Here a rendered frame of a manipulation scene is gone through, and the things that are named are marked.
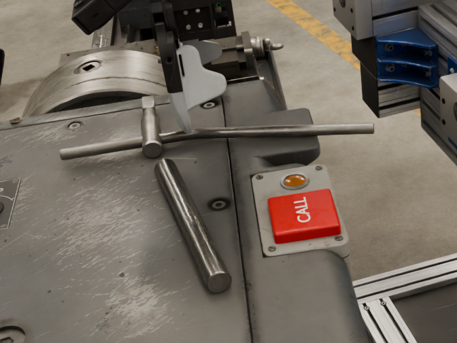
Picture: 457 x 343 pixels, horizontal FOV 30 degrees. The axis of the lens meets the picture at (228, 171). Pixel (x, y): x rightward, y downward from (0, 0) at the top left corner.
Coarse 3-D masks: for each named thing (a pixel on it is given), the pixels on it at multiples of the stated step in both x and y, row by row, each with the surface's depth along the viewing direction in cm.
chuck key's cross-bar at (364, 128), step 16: (208, 128) 92; (224, 128) 92; (240, 128) 92; (256, 128) 91; (272, 128) 91; (288, 128) 90; (304, 128) 90; (320, 128) 90; (336, 128) 90; (352, 128) 89; (368, 128) 89; (96, 144) 92; (112, 144) 92; (128, 144) 92
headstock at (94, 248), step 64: (0, 128) 103; (64, 128) 100; (128, 128) 98; (192, 128) 96; (0, 192) 90; (64, 192) 89; (128, 192) 87; (192, 192) 85; (0, 256) 81; (64, 256) 79; (128, 256) 78; (192, 256) 76; (256, 256) 75; (320, 256) 74; (0, 320) 73; (64, 320) 72; (128, 320) 71; (192, 320) 69; (256, 320) 68; (320, 320) 67
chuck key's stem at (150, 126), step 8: (152, 96) 100; (144, 104) 98; (152, 104) 98; (144, 112) 97; (152, 112) 97; (144, 120) 95; (152, 120) 94; (144, 128) 93; (152, 128) 93; (144, 136) 92; (152, 136) 91; (144, 144) 91; (152, 144) 91; (160, 144) 91; (144, 152) 91; (152, 152) 91; (160, 152) 91
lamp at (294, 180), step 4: (288, 176) 84; (292, 176) 84; (296, 176) 84; (300, 176) 84; (284, 180) 84; (288, 180) 84; (292, 180) 84; (296, 180) 83; (300, 180) 83; (304, 180) 83; (288, 184) 83; (292, 184) 83; (296, 184) 83; (300, 184) 83
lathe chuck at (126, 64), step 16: (80, 64) 120; (112, 64) 118; (128, 64) 118; (144, 64) 119; (160, 64) 121; (48, 80) 121; (64, 80) 117; (80, 80) 115; (160, 80) 116; (32, 96) 123; (48, 96) 116; (32, 112) 117
